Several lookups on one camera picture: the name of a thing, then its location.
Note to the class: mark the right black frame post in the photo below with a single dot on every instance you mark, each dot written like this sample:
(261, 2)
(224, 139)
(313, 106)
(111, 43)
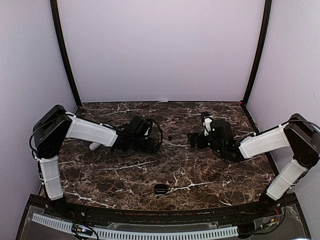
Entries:
(259, 51)

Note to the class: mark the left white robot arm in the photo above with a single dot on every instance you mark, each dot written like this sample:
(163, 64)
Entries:
(58, 126)

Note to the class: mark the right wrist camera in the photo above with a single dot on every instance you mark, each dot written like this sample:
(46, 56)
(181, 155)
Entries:
(207, 125)

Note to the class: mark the black closed charging case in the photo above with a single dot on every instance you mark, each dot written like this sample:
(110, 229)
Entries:
(161, 189)

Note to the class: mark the white slotted cable duct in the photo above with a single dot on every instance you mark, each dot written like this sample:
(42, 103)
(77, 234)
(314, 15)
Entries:
(108, 234)

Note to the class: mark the black front frame rail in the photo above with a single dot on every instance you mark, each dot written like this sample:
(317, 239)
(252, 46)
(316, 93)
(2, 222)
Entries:
(284, 220)

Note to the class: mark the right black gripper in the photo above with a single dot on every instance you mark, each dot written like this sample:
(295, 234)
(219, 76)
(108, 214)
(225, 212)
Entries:
(193, 140)

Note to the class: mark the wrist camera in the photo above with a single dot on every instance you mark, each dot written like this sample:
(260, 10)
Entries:
(207, 125)
(147, 133)

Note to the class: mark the black frame post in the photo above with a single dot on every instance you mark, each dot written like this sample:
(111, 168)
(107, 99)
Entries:
(63, 51)
(259, 51)

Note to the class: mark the white earbud charging case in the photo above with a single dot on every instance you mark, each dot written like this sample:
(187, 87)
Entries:
(94, 146)

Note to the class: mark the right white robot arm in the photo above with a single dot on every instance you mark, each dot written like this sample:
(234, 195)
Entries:
(297, 134)

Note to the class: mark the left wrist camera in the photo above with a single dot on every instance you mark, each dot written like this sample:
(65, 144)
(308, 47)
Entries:
(147, 133)

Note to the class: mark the left black frame post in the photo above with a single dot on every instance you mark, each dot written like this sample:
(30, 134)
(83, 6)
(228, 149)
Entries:
(63, 51)

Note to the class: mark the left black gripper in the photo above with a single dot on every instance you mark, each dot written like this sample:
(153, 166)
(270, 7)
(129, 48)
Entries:
(148, 148)

